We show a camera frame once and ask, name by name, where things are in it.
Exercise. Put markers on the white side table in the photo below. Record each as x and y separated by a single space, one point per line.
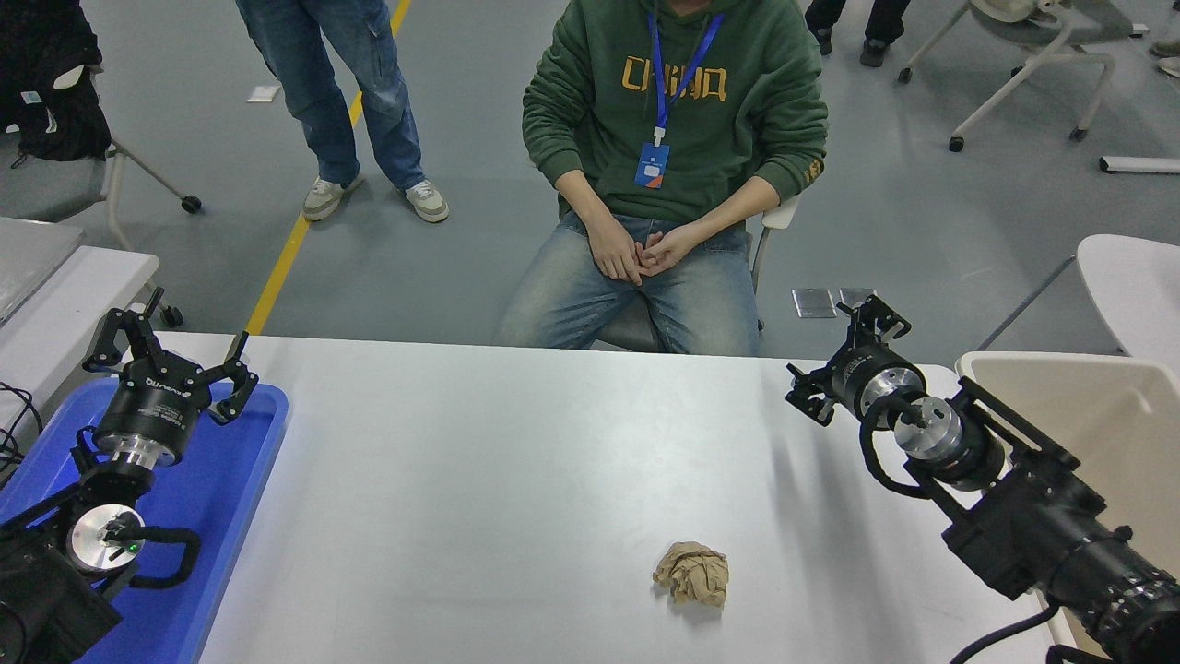
83 295

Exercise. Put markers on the black jacket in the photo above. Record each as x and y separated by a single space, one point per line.
46 55

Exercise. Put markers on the person's left hand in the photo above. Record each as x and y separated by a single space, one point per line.
678 244

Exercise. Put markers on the person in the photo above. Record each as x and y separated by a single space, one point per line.
323 74
701 120
880 28
1169 65

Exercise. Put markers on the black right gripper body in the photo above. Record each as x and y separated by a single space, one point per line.
862 369

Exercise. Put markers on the blue plastic tray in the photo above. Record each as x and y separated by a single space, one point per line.
221 498

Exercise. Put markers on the grey rolling chair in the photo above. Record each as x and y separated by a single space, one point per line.
46 189

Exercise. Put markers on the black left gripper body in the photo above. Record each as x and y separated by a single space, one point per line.
157 410

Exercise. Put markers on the tan paper ball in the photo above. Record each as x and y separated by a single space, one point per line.
691 574

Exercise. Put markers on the white round chair seat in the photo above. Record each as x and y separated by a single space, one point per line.
1134 286

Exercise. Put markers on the white office chair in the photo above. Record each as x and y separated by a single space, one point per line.
779 214

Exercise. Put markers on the large pale bin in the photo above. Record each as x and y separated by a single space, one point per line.
1106 406

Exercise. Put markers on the silver floor plate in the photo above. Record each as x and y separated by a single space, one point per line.
814 303
853 295

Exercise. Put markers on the white bar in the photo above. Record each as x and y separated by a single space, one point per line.
1143 164

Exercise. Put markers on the white rolling chair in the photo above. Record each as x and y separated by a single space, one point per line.
1042 28

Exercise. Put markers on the person's right hand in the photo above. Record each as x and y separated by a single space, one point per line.
616 254

